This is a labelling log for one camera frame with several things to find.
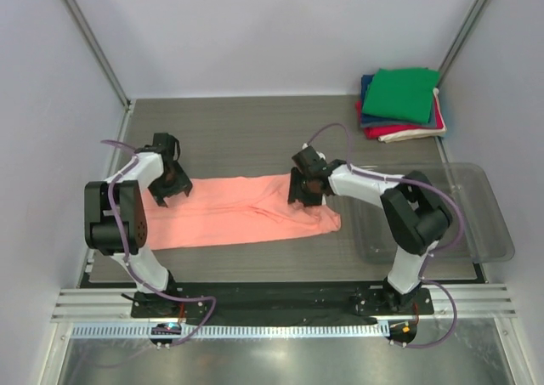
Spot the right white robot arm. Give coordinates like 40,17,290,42
287,145,453,314

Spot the clear plastic bin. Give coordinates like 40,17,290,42
346,162,514,264

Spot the right aluminium frame post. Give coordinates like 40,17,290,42
438,0,492,88

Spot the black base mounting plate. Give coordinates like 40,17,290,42
131,280,434,318

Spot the left aluminium frame post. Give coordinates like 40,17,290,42
61,0,130,110

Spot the folded red t-shirt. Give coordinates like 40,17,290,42
355,101,422,139

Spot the salmon pink t-shirt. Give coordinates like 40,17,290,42
142,173,342,251

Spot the aluminium frame post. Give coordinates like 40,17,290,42
61,0,130,110
438,0,492,88

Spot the aluminium front rail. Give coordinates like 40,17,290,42
52,284,517,321

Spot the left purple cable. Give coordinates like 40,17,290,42
100,139,218,369

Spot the folded cream t-shirt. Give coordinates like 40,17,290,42
378,88,447,144

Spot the folded green t-shirt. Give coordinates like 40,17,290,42
362,67,440,123

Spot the folded blue t-shirt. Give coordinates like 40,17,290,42
360,75,374,104

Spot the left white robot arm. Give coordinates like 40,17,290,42
84,133,193,317

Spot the white slotted cable duct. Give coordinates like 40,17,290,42
71,321,389,340

